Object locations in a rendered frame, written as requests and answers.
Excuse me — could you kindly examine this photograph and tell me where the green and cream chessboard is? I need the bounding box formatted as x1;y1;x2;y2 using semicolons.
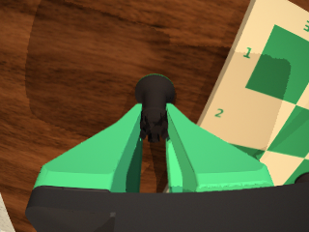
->
197;0;309;186

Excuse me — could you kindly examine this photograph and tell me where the black pawn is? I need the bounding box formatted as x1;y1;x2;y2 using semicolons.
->
295;171;309;184

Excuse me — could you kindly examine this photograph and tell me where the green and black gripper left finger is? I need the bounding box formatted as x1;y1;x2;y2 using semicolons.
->
33;103;143;192

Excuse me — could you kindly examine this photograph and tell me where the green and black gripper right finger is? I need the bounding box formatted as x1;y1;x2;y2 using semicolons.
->
166;103;274;192

